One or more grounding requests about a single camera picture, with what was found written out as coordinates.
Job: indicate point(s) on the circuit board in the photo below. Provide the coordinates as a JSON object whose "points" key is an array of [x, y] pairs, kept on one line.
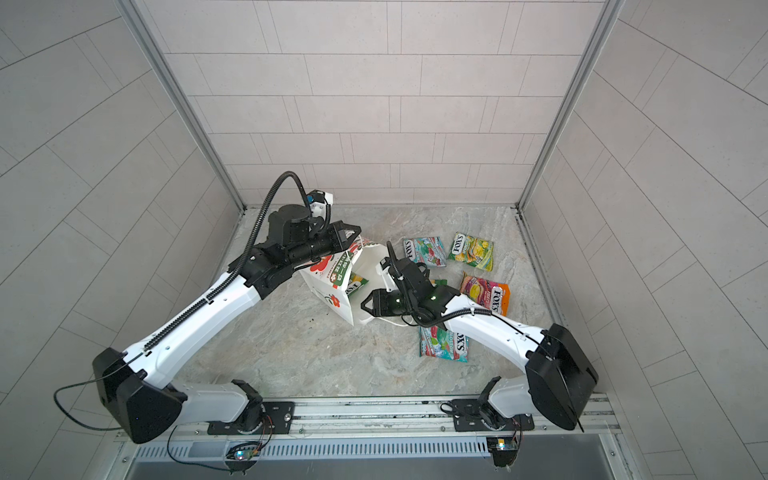
{"points": [[503, 450], [244, 452]]}

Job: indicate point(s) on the corner aluminium profile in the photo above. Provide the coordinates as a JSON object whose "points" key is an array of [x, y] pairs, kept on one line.
{"points": [[139, 29], [605, 22]]}

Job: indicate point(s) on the right circuit board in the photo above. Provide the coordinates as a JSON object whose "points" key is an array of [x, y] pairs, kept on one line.
{"points": [[503, 450]]}

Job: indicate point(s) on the left corner aluminium profile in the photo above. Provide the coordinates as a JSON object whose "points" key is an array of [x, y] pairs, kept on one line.
{"points": [[139, 29]]}

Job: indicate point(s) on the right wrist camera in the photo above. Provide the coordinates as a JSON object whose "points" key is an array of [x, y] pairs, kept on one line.
{"points": [[407, 275]]}

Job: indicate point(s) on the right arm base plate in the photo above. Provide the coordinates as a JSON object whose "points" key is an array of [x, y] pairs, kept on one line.
{"points": [[474, 415]]}

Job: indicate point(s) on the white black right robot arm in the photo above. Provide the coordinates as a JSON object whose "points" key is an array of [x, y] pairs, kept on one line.
{"points": [[559, 379]]}

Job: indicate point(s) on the yellow green Fox's candy packet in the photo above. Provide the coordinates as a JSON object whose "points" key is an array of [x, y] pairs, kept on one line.
{"points": [[473, 251]]}

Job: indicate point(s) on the teal Fox's candy packet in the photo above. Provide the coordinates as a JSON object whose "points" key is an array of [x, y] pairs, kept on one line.
{"points": [[427, 250], [443, 344]]}

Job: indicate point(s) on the white floral paper bag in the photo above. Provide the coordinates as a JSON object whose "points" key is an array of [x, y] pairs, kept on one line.
{"points": [[329, 278]]}

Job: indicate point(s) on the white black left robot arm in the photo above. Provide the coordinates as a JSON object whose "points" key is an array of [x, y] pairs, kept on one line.
{"points": [[135, 385]]}

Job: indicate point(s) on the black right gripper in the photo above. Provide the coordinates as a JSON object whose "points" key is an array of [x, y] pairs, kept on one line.
{"points": [[377, 307]]}

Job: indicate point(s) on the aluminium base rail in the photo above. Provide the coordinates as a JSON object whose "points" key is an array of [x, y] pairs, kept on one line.
{"points": [[403, 419]]}

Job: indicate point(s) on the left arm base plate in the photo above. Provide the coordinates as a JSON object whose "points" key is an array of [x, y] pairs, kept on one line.
{"points": [[269, 417]]}

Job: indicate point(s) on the orange snack packet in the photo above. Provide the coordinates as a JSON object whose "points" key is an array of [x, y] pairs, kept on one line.
{"points": [[489, 294]]}

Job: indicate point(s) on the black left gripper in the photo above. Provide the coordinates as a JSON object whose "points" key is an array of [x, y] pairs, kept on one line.
{"points": [[336, 238]]}

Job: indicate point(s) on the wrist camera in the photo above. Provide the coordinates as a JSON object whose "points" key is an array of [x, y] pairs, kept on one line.
{"points": [[407, 275], [297, 223]]}

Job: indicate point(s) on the left circuit board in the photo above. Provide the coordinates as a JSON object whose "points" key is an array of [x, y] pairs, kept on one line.
{"points": [[244, 452]]}

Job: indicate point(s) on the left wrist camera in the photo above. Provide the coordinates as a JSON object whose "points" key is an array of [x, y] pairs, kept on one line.
{"points": [[297, 223]]}

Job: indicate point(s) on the right corner aluminium profile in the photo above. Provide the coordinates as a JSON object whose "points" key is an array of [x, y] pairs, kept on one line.
{"points": [[605, 22]]}

